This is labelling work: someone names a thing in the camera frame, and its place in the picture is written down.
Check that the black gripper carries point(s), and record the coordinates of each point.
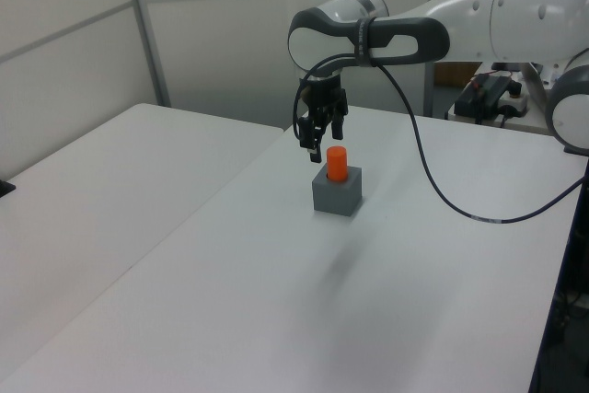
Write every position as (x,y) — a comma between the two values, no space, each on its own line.
(322,94)

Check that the grey block with round hole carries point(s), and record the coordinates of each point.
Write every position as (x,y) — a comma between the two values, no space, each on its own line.
(335,197)

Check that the black flat device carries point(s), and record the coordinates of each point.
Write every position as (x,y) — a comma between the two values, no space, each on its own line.
(5,188)

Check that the grey partition post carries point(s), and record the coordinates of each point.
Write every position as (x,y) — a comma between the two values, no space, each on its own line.
(432,89)

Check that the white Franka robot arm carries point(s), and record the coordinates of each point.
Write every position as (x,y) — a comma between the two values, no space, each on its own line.
(506,15)

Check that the white power strip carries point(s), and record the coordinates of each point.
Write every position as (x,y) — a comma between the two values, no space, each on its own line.
(515,105)

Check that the orange cylinder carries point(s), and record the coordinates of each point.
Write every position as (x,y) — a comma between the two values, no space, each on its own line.
(337,165)

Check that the black power supply box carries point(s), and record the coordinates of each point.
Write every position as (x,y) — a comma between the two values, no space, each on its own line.
(481,94)

